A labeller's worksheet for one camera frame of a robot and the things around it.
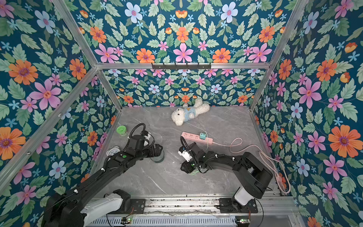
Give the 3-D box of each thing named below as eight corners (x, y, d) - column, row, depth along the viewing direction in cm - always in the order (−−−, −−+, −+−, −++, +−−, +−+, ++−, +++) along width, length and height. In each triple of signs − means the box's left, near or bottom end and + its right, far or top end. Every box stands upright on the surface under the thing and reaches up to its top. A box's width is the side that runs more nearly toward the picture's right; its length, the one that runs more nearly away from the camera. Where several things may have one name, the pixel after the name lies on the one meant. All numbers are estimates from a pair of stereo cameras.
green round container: (119, 137, 103) (116, 134, 100) (119, 129, 108) (116, 126, 104) (127, 135, 104) (125, 131, 101) (127, 127, 109) (125, 123, 105)
